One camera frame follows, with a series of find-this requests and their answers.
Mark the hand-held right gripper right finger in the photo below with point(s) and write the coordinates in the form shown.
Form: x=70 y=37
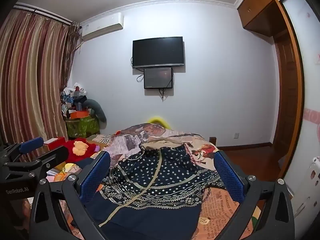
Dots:
x=228 y=180

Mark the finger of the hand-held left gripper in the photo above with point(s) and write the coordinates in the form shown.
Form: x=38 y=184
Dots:
x=53 y=156
x=31 y=145

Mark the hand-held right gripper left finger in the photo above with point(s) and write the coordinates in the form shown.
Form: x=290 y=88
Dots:
x=96 y=177

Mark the navy patterned garment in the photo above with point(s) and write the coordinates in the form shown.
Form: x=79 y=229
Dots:
x=162 y=175

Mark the pile of clothes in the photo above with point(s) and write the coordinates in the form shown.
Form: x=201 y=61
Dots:
x=72 y=95

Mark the red box with white lid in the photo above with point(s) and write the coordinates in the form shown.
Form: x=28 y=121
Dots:
x=58 y=142

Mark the pile of papers and packets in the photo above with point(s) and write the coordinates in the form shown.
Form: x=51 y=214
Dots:
x=52 y=173

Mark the yellow cloth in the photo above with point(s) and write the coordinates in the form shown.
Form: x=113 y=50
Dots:
x=67 y=168

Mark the red plush toy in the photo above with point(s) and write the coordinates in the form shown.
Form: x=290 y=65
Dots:
x=75 y=157

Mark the newspaper print blanket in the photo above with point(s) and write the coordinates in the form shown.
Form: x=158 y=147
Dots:
x=212 y=217

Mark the orange box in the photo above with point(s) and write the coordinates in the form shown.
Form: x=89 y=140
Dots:
x=79 y=115

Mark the striped brown curtain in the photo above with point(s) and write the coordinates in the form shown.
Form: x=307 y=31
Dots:
x=32 y=80

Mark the yellow plush toy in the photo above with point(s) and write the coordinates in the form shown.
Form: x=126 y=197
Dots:
x=157 y=120

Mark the wooden door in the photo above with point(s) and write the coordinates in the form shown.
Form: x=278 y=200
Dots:
x=287 y=92

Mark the white sliding wardrobe door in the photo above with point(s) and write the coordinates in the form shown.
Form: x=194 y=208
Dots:
x=310 y=80

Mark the white air conditioner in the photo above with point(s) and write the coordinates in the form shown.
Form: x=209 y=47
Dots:
x=102 y=27

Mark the wooden overhead cabinet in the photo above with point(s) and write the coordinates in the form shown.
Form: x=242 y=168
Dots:
x=260 y=7

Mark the wooden bed post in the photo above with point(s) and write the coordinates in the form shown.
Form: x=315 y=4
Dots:
x=212 y=141

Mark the wall socket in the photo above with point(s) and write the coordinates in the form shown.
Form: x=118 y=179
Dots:
x=236 y=135

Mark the small black wall monitor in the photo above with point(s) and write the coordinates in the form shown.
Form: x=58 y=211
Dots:
x=158 y=78

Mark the curtain rail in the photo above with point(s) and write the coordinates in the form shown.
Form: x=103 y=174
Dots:
x=42 y=12

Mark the black wall television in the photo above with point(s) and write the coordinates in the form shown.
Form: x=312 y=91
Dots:
x=158 y=51

